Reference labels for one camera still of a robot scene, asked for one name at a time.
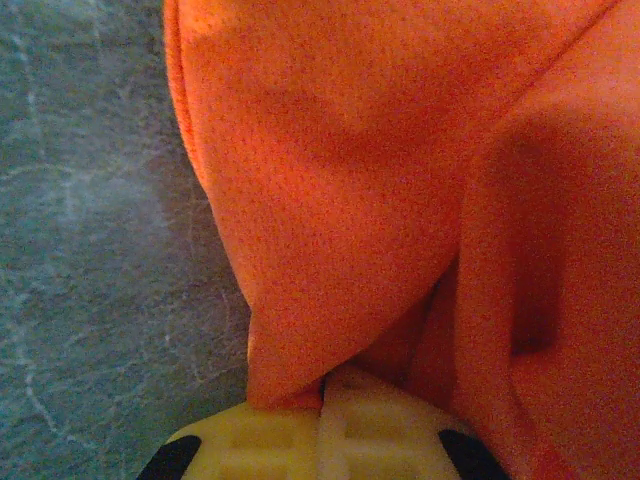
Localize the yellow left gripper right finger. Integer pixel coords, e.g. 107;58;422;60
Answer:
319;367;511;480

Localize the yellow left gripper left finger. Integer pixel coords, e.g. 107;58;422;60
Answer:
137;402;324;480

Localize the orange t-shirt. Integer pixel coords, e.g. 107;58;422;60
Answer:
162;0;640;480

